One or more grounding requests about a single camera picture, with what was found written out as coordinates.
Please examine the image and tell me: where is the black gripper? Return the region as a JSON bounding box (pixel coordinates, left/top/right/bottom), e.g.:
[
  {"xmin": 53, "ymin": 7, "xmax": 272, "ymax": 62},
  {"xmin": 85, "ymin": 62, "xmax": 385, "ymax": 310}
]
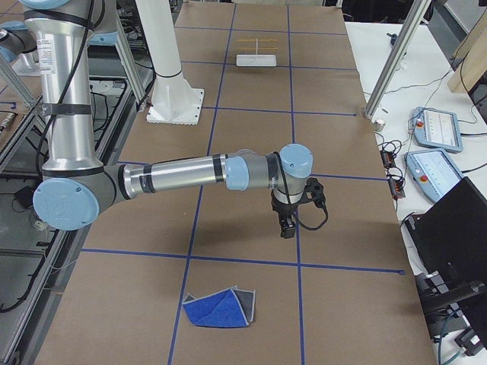
[{"xmin": 271, "ymin": 192, "xmax": 304, "ymax": 239}]

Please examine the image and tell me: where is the blue grey towel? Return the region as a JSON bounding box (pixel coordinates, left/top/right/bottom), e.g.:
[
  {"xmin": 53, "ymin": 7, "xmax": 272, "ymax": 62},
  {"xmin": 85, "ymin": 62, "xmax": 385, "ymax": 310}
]
[{"xmin": 182, "ymin": 286, "xmax": 256, "ymax": 329}]

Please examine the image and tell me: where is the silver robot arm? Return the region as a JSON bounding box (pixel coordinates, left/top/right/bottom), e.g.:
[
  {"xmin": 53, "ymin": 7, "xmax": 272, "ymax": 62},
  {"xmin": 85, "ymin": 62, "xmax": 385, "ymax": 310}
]
[
  {"xmin": 1, "ymin": 21, "xmax": 39, "ymax": 63},
  {"xmin": 23, "ymin": 1, "xmax": 325, "ymax": 238}
]

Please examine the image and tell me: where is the small silver cylinder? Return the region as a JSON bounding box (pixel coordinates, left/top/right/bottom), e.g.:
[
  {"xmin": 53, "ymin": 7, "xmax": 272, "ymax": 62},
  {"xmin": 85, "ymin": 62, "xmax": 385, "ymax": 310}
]
[{"xmin": 374, "ymin": 119, "xmax": 385, "ymax": 132}]

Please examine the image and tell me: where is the lower blue teach pendant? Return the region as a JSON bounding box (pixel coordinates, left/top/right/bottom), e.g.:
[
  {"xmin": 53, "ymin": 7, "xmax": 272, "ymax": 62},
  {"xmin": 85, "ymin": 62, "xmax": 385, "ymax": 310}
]
[{"xmin": 405, "ymin": 148, "xmax": 464, "ymax": 203}]

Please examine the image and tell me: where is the blue teach pendant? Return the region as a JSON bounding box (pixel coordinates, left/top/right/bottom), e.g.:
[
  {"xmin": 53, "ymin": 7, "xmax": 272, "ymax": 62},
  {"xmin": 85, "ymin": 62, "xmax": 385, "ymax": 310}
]
[
  {"xmin": 410, "ymin": 106, "xmax": 463, "ymax": 153},
  {"xmin": 405, "ymin": 148, "xmax": 464, "ymax": 203}
]

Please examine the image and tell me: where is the black monitor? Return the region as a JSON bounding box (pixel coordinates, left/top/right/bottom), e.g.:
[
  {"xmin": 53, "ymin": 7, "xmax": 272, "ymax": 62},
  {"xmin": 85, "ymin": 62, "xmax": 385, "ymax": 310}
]
[{"xmin": 406, "ymin": 177, "xmax": 486, "ymax": 283}]

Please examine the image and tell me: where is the upper blue teach pendant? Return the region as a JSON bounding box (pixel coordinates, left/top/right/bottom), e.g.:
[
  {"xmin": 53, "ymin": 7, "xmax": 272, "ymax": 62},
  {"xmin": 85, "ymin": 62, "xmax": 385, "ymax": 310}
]
[{"xmin": 410, "ymin": 106, "xmax": 463, "ymax": 153}]

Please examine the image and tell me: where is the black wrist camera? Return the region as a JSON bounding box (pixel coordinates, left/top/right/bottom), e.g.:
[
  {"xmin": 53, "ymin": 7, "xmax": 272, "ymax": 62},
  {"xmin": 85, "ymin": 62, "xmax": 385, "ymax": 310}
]
[{"xmin": 306, "ymin": 177, "xmax": 326, "ymax": 209}]

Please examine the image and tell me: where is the white pedestal column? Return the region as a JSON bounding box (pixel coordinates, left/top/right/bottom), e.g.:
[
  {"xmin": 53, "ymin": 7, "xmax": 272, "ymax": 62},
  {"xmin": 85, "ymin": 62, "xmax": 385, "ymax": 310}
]
[{"xmin": 135, "ymin": 0, "xmax": 204, "ymax": 125}]

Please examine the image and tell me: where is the aluminium frame post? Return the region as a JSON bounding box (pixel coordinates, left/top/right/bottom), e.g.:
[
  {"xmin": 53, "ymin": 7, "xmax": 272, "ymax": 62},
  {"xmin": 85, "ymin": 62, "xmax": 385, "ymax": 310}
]
[{"xmin": 364, "ymin": 0, "xmax": 431, "ymax": 119}]

